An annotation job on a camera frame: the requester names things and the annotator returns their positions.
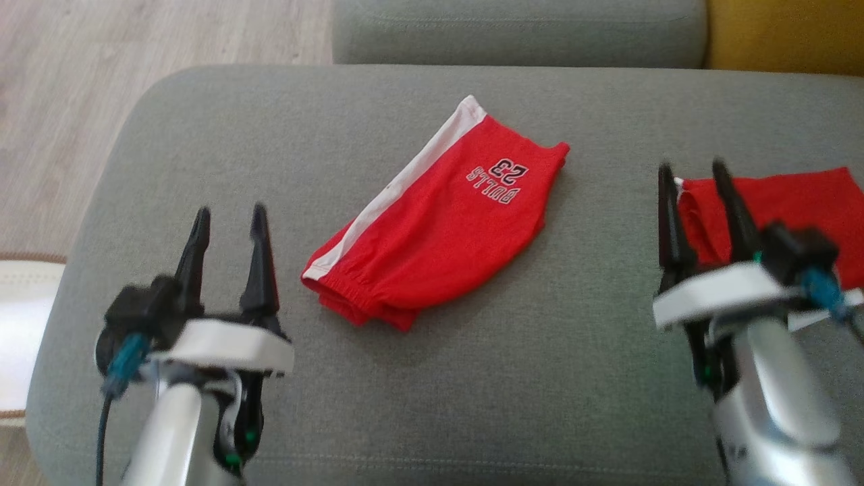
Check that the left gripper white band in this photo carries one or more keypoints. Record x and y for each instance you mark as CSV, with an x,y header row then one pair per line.
x,y
223,347

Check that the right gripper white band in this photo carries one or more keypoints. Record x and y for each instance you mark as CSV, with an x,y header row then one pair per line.
x,y
722,293

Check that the red basketball jersey white sleeves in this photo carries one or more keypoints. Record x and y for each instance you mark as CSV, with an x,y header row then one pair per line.
x,y
803,202

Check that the red basketball shorts white stripe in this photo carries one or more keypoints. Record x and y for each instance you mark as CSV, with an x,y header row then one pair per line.
x,y
439,236

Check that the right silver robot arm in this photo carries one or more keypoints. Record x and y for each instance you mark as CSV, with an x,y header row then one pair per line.
x,y
783,405

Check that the mustard yellow sofa cushion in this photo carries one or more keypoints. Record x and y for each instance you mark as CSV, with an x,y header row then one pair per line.
x,y
790,34

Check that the white basket with brown trim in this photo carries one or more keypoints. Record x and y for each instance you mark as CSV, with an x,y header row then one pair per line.
x,y
27,337

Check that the grey sofa back cushion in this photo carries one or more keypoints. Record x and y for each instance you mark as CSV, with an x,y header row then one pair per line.
x,y
513,34

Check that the grey fabric sofa seat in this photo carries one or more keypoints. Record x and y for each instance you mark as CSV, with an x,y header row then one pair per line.
x,y
472,391

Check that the left black wrist camera box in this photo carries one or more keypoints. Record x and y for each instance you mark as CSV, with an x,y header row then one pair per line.
x,y
152,304

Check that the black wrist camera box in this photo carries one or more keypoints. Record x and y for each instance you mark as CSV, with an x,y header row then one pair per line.
x,y
152,304
800,253

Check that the right black wrist camera box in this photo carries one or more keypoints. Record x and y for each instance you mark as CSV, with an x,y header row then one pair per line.
x,y
800,253

